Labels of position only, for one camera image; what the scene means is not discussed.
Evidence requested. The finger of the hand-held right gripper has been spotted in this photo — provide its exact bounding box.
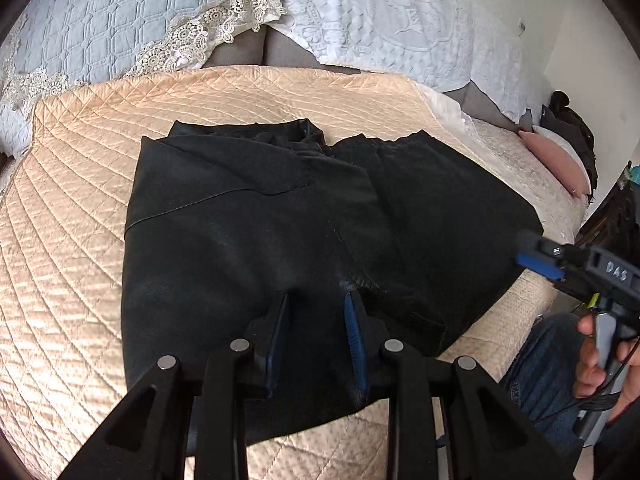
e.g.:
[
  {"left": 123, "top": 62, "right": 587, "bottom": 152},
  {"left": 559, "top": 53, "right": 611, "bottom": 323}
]
[
  {"left": 514, "top": 253, "right": 567, "bottom": 282},
  {"left": 516, "top": 229, "right": 568, "bottom": 261}
]

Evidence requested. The white embossed pillow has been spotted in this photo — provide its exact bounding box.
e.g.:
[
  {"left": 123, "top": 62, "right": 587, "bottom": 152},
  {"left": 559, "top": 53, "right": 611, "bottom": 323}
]
[{"left": 272, "top": 0, "right": 532, "bottom": 122}]

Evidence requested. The black bag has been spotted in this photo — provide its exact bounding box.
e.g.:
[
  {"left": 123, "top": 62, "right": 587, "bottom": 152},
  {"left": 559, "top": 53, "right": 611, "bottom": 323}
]
[{"left": 549, "top": 90, "right": 600, "bottom": 196}]

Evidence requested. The pink pillow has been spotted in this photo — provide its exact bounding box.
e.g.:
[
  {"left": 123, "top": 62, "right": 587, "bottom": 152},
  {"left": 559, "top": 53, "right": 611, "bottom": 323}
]
[{"left": 517, "top": 130, "right": 592, "bottom": 198}]

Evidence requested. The black leather jacket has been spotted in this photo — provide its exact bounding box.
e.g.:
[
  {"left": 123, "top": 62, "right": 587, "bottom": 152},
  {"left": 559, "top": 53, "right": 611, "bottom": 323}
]
[{"left": 121, "top": 119, "right": 545, "bottom": 413}]

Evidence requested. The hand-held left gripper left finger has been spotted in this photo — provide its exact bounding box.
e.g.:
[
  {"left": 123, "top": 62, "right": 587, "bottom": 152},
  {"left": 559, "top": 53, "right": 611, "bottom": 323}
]
[{"left": 57, "top": 291, "right": 292, "bottom": 480}]

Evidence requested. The person's right hand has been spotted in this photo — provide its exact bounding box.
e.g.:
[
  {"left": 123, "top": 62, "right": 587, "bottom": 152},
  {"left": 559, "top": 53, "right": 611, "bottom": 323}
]
[{"left": 574, "top": 310, "right": 640, "bottom": 413}]

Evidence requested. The peach quilted bedspread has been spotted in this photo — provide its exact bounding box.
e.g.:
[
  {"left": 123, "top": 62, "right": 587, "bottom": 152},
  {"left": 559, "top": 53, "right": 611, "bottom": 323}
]
[{"left": 0, "top": 64, "right": 556, "bottom": 480}]

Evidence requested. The person's leg in jeans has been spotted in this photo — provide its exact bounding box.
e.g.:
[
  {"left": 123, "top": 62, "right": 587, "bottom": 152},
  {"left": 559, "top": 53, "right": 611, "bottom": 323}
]
[{"left": 502, "top": 310, "right": 621, "bottom": 442}]

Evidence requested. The light grey cushion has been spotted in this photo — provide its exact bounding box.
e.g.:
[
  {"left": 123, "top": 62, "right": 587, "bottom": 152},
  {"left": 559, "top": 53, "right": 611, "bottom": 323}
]
[{"left": 531, "top": 122, "right": 587, "bottom": 173}]

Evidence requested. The thin black cable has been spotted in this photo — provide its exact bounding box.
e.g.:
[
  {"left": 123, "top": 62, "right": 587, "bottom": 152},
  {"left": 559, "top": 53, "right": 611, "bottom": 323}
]
[{"left": 540, "top": 337, "right": 640, "bottom": 423}]

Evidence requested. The dark wooden cabinet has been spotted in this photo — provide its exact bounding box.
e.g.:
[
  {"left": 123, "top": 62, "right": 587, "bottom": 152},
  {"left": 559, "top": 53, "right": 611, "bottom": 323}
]
[{"left": 577, "top": 160, "right": 640, "bottom": 253}]

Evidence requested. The blue quilted lace-trimmed pillow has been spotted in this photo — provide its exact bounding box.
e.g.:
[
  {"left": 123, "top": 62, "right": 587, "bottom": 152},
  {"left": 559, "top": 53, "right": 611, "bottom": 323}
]
[{"left": 0, "top": 0, "right": 292, "bottom": 147}]

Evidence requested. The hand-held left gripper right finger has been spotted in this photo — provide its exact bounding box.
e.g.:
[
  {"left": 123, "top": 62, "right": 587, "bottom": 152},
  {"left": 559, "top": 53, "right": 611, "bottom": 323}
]
[{"left": 344, "top": 290, "right": 576, "bottom": 480}]

